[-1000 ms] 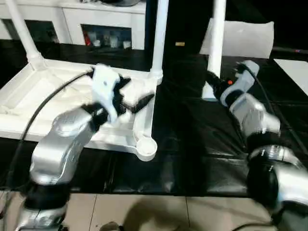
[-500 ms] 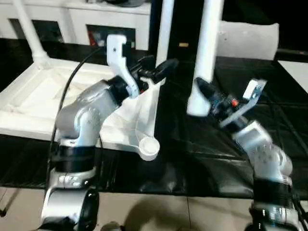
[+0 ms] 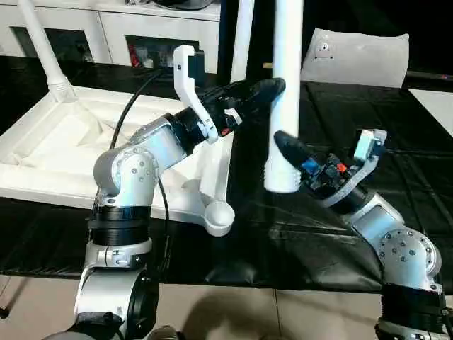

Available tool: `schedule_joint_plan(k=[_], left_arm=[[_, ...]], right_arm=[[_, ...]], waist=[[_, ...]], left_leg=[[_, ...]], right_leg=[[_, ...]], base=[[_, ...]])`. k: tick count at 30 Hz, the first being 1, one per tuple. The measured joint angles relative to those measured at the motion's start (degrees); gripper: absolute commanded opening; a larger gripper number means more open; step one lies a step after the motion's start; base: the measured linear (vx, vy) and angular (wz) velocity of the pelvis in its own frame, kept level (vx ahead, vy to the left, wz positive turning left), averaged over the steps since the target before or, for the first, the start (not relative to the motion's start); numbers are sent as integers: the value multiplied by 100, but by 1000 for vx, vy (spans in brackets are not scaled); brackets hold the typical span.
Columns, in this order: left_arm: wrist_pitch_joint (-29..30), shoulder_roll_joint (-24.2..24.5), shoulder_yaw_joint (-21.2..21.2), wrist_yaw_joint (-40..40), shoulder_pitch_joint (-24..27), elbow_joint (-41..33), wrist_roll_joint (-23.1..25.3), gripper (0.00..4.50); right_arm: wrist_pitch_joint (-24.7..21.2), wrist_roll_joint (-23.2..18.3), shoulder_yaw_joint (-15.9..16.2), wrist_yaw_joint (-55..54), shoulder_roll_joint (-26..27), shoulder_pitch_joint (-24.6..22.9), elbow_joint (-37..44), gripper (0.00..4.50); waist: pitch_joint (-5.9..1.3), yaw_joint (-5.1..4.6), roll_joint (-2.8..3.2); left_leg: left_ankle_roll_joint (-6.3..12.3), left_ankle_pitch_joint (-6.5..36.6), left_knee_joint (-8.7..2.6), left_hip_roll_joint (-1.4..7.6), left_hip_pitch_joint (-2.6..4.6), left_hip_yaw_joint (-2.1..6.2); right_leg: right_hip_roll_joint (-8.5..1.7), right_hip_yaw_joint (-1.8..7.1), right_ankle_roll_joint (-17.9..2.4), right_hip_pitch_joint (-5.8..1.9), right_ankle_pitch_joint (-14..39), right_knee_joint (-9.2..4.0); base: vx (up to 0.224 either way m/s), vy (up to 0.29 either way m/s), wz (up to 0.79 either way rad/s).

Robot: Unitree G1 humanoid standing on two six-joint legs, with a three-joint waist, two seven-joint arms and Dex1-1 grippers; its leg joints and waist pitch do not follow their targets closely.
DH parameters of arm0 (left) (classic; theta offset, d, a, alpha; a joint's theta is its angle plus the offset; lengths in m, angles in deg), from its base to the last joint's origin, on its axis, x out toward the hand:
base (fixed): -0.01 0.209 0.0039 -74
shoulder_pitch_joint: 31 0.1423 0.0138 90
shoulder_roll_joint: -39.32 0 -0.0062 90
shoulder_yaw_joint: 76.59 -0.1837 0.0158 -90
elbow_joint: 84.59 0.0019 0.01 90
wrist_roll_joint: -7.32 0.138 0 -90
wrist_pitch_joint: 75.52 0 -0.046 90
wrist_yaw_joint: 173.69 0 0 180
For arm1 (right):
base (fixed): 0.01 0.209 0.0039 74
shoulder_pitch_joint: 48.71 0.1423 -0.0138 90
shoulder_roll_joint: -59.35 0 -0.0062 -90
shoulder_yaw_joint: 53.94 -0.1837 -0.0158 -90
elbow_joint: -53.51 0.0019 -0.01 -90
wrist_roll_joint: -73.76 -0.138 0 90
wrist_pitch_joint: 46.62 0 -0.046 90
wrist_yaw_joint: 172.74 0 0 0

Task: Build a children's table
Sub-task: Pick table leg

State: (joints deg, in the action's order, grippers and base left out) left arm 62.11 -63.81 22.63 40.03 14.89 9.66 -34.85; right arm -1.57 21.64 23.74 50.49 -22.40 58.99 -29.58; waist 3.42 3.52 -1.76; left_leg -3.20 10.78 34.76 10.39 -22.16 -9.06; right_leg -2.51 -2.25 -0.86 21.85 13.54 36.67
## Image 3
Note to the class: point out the white plastic table top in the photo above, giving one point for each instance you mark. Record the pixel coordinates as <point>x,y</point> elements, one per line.
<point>53,141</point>

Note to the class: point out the grey rounded device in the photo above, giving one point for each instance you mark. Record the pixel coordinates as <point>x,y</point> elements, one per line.
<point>180,3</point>

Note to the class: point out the black padded mat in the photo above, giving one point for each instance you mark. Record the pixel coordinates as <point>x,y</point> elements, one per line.
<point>371,117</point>

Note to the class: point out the white curved plastic panel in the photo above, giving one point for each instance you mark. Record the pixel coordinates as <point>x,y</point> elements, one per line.
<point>361,56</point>

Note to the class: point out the dark left robot foot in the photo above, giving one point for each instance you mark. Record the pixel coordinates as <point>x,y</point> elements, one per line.
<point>166,333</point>

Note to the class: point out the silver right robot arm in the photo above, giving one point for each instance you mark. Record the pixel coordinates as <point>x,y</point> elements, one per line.
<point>407,248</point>

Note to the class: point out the white flat board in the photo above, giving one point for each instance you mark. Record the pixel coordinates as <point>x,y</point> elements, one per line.
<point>435,110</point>

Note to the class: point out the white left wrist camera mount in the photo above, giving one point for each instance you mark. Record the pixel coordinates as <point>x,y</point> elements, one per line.
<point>184,81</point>

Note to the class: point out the white plastic table leg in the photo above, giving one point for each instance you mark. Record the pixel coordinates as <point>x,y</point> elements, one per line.
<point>46,53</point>
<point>286,71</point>
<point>242,39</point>

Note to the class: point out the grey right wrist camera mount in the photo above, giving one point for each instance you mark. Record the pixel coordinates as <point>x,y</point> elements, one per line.
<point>364,148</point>

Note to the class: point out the white glass-door cabinet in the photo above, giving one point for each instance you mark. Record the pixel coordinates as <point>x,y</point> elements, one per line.
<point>106,28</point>

